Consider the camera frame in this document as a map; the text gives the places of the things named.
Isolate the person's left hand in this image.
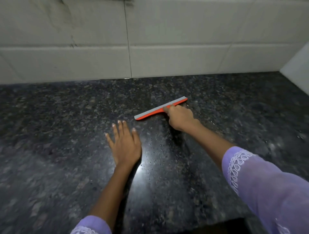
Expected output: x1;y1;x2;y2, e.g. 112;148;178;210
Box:
105;120;142;167

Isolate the person's right hand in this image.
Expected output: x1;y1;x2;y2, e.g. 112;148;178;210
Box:
163;105;201;132

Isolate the orange and grey squeegee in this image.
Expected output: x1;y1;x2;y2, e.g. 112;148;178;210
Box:
134;96;188;121

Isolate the person's right forearm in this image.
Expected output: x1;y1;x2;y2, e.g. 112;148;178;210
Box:
183;121;236;170

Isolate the person's left forearm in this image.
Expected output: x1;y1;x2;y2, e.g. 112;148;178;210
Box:
89;161;141;230

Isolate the lilac left sleeve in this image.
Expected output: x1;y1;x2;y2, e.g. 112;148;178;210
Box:
70;215;113;234

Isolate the lilac right sleeve with lace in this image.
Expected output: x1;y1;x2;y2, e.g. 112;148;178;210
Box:
222;146;309;234

